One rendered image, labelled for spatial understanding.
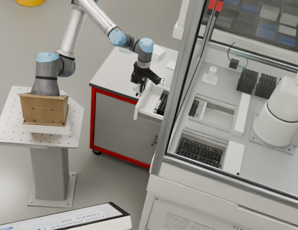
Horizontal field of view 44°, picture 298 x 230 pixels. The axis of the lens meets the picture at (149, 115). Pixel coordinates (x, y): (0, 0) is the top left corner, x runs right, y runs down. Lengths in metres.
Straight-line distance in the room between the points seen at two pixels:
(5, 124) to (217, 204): 1.20
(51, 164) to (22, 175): 0.54
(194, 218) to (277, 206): 0.44
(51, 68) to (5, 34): 2.22
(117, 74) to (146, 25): 2.06
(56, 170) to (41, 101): 0.58
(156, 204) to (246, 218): 0.45
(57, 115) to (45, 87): 0.17
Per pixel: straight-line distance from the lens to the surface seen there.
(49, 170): 2.45
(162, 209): 1.96
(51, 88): 2.03
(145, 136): 2.57
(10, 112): 2.24
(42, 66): 2.04
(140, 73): 2.05
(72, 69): 2.20
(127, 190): 2.80
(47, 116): 2.09
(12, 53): 3.96
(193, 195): 1.77
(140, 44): 1.94
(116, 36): 1.85
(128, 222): 1.31
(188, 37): 1.22
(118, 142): 2.72
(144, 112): 2.07
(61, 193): 2.65
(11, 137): 2.11
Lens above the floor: 2.34
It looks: 45 degrees down
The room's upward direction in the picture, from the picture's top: 11 degrees clockwise
